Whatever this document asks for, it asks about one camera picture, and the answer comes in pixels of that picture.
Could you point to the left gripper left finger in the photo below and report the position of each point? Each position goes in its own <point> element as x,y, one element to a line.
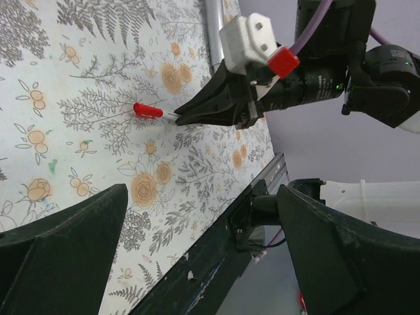
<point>60,264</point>

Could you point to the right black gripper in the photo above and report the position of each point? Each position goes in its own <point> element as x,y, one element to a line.
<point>225,97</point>

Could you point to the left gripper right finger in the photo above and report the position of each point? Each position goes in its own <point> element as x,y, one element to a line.
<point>344,265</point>

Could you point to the red marker cap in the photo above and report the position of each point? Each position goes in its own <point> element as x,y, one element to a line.
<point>147,112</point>

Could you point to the white marker pen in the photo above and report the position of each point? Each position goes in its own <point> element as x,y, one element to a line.
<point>170,114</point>

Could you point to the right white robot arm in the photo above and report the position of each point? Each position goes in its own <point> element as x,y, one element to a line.
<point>328,59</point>

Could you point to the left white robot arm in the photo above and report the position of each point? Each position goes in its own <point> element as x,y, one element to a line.
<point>372,203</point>

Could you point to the silver microphone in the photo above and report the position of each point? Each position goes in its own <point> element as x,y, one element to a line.
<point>215,22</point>

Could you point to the floral patterned table mat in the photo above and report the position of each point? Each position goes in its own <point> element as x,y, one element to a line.
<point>70,74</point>

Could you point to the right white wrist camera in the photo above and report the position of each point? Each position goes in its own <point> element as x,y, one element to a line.
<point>251,39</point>

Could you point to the aluminium table frame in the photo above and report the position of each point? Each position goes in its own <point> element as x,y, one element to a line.
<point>275,173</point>

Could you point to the black front mounting rail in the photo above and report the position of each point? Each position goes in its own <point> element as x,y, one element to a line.
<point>199,282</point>

